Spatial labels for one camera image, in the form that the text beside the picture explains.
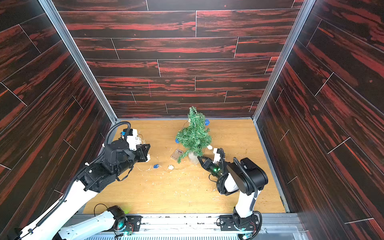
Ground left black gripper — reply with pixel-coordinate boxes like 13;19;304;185
113;143;152;178

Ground string lights with ball ornaments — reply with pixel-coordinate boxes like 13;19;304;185
131;120;200;172

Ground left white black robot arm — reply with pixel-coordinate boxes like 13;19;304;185
6;139;151;240

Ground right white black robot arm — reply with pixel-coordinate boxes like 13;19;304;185
198;148;269;231

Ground small green christmas tree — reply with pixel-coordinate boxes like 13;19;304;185
175;106;212;164

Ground clear plastic battery box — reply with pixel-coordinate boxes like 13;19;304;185
171;149;184;162

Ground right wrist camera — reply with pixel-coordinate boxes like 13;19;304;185
213;148;223;165

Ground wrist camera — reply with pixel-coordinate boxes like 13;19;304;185
213;148;223;165
121;129;142;151

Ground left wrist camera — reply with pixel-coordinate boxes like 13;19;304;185
121;129;142;151

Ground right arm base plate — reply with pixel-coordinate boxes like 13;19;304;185
216;214;261;232

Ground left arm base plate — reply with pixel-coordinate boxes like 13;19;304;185
121;215;143;233

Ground aluminium front rail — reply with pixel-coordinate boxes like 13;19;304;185
53;213;310;240

